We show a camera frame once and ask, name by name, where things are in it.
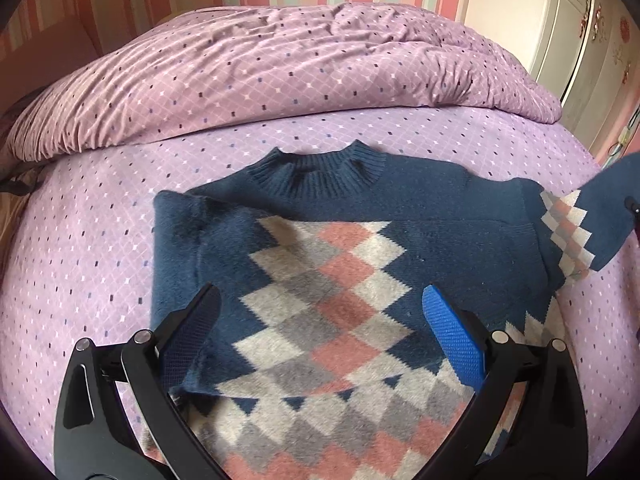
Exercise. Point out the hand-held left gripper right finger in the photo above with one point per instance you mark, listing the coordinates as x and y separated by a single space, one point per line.
452 332

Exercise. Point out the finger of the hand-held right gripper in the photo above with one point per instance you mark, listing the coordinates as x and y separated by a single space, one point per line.
635 210

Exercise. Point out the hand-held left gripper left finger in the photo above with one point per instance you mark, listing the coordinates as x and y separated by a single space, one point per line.
197 322

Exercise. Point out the navy argyle knit sweater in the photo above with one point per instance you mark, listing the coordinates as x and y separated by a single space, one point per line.
345 280

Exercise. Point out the purple dotted bed sheet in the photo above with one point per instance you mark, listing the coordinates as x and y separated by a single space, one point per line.
80 240

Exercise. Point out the white wardrobe with red decals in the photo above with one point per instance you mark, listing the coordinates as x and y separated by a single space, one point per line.
585 35

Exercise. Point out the purple dotted quilt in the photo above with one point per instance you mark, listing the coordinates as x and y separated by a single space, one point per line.
260 75

